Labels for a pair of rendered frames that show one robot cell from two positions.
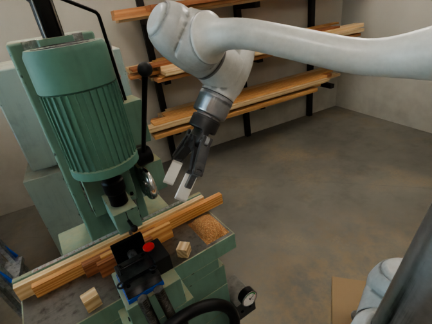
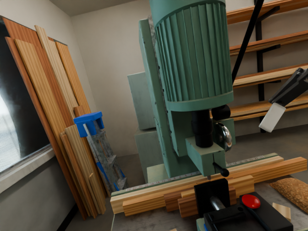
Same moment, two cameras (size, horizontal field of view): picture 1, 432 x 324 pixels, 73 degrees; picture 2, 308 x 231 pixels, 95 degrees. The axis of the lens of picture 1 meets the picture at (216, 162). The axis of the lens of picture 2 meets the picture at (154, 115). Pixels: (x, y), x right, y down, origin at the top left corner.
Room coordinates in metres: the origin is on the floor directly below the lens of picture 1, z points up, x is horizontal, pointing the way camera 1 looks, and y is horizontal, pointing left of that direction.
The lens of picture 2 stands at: (0.30, 0.24, 1.27)
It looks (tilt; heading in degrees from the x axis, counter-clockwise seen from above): 12 degrees down; 26
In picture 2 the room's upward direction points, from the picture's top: 12 degrees counter-clockwise
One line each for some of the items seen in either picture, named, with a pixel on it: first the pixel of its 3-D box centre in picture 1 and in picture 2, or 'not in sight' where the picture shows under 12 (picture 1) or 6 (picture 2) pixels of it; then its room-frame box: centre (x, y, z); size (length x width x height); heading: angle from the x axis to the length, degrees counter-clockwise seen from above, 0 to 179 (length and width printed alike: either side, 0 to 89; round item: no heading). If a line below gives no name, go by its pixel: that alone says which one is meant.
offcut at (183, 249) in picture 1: (184, 249); (281, 215); (0.65, 0.13, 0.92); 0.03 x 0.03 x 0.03; 72
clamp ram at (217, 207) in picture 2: (134, 257); (218, 206); (0.61, 0.27, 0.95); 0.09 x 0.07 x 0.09; 119
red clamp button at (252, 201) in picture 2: (148, 247); (250, 200); (0.57, 0.20, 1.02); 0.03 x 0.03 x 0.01
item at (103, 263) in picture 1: (127, 256); (207, 201); (0.65, 0.30, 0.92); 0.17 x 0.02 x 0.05; 119
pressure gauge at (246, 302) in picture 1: (247, 297); not in sight; (0.66, -0.04, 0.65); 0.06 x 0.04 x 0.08; 119
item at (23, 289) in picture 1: (123, 240); (200, 183); (0.72, 0.33, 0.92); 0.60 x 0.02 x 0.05; 119
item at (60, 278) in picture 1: (141, 237); (217, 184); (0.73, 0.27, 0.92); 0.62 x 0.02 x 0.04; 119
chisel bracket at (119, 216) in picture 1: (123, 211); (204, 154); (0.73, 0.30, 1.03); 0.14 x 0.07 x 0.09; 29
